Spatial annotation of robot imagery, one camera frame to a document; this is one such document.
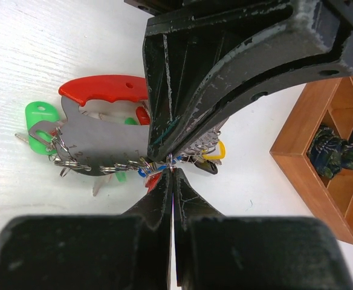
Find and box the silver key with red tag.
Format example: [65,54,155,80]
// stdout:
[144,172,162,193]

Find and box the green key tag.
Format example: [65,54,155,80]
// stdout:
[25,101,60,155]

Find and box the yellow key tag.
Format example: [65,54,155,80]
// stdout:
[202,141,226,161]

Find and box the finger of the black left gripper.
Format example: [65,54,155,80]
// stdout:
[143,1,346,161]
[167,45,353,157]

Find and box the blue key tag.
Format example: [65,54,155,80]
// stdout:
[138,165,166,178]

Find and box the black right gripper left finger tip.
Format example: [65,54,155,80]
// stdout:
[0,169,173,289]

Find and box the green leaf rolled cloth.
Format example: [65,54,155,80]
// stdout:
[306,124,353,179]

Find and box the wooden compartment tray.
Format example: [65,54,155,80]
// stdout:
[270,76,353,244]

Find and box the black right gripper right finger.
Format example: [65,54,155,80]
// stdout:
[173,169,353,289]

